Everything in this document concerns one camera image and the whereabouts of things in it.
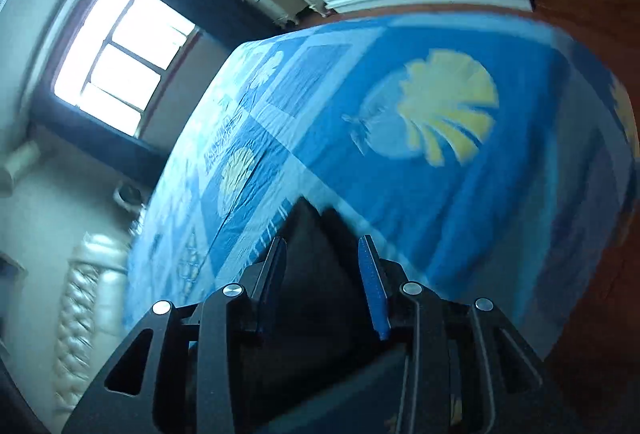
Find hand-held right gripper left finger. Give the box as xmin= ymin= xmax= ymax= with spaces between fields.
xmin=62 ymin=236 xmax=289 ymax=434

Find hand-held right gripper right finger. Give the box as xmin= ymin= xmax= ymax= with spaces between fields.
xmin=357 ymin=235 xmax=566 ymax=434

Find black pants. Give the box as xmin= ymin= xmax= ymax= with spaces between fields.
xmin=235 ymin=196 xmax=412 ymax=434

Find blue printed bedsheet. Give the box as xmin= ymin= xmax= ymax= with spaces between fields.
xmin=125 ymin=14 xmax=640 ymax=365

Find white tufted headboard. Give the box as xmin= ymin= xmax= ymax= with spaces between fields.
xmin=52 ymin=234 xmax=146 ymax=415

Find window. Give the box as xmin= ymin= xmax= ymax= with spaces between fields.
xmin=52 ymin=0 xmax=198 ymax=137

